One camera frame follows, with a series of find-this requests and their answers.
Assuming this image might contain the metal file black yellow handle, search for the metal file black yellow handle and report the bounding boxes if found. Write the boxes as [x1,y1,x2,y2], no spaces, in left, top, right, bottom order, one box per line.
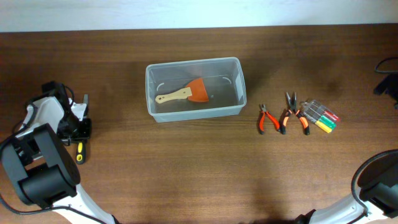
[76,94,89,165]

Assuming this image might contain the orange scraper wooden handle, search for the orange scraper wooden handle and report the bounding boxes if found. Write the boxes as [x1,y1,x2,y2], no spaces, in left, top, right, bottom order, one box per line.
[155,78,209,104]

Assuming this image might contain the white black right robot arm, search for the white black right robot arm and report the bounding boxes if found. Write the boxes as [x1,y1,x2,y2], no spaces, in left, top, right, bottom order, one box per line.
[293,149,397,224]

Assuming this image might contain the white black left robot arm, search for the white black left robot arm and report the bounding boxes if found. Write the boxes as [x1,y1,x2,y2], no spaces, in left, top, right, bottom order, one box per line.
[1,82,118,223]

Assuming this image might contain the clear plastic container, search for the clear plastic container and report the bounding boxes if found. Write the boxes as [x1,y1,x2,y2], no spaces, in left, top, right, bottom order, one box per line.
[146,57,247,123]

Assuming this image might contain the red screwdriver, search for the red screwdriver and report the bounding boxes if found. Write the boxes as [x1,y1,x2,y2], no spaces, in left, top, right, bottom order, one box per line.
[314,101,340,122]

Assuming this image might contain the green screwdriver upper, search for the green screwdriver upper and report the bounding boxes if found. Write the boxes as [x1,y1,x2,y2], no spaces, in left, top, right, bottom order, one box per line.
[310,106,336,129]

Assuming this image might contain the green screwdriver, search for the green screwdriver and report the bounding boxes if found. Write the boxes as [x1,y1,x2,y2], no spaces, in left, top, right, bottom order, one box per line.
[308,108,336,133]
[310,106,336,129]

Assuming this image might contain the green screwdriver lower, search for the green screwdriver lower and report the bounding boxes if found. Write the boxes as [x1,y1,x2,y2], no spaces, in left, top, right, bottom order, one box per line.
[308,108,336,133]

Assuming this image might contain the yellow screwdriver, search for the yellow screwdriver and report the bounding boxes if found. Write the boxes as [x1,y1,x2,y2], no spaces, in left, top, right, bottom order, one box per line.
[305,112,336,133]

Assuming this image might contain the clear screwdriver set case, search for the clear screwdriver set case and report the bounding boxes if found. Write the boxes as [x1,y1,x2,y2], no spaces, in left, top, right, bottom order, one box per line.
[301,100,340,133]

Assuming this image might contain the orange black needle nose pliers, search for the orange black needle nose pliers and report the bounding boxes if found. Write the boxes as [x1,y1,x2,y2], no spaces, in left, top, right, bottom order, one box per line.
[279,92,310,136]

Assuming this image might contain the small red handled pliers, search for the small red handled pliers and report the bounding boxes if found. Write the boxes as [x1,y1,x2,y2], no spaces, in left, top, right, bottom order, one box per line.
[258,103,281,135]

